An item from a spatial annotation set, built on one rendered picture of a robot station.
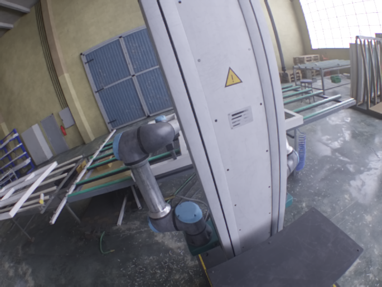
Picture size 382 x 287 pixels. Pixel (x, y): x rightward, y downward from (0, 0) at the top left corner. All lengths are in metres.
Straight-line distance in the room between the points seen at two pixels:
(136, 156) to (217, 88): 0.41
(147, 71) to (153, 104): 1.48
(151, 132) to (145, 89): 7.09
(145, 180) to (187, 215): 0.24
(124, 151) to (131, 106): 7.27
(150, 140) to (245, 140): 0.33
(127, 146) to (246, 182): 0.46
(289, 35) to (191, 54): 9.84
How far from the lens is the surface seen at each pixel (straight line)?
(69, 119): 9.06
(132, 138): 0.67
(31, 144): 10.83
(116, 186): 1.53
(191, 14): 0.47
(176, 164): 1.29
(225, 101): 0.48
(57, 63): 9.00
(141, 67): 7.73
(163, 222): 0.85
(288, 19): 10.45
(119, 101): 8.01
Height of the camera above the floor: 1.51
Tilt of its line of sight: 24 degrees down
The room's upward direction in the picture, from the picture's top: 18 degrees counter-clockwise
